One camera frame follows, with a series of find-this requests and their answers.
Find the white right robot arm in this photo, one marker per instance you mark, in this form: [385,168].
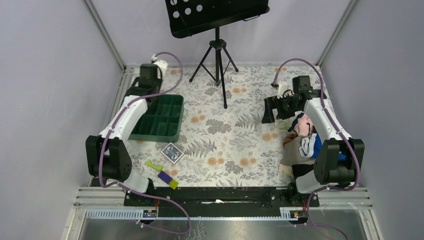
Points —
[338,163]

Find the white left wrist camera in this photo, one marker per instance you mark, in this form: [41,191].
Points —
[161,64]

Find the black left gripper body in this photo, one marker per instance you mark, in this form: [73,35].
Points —
[158,84]

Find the lime green plastic piece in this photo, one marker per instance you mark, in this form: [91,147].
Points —
[153,166]

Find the pink garment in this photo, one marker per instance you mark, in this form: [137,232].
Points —
[304,126]

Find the floral patterned table mat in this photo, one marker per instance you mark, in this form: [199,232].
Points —
[223,147]

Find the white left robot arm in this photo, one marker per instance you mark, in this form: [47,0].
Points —
[107,156]

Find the beige grey garment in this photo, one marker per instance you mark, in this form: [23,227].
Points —
[292,156]

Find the brown garment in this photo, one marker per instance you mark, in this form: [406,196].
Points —
[288,139]

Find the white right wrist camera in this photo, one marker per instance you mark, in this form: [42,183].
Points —
[281,86]

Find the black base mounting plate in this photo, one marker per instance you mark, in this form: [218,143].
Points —
[220,202]

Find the purple and green block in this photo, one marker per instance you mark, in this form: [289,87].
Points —
[168,180]

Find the pale yellow-green garment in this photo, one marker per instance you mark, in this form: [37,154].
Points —
[284,124]

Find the black music stand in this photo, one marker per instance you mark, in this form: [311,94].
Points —
[191,17]

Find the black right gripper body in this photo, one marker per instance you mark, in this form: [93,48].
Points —
[285,106]

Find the black garment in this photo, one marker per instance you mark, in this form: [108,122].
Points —
[300,170]

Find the green plastic divided tray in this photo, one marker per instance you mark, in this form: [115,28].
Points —
[162,120]

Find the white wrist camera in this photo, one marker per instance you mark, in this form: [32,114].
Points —
[281,86]
[161,64]

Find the blue playing card box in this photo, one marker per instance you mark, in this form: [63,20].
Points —
[172,153]

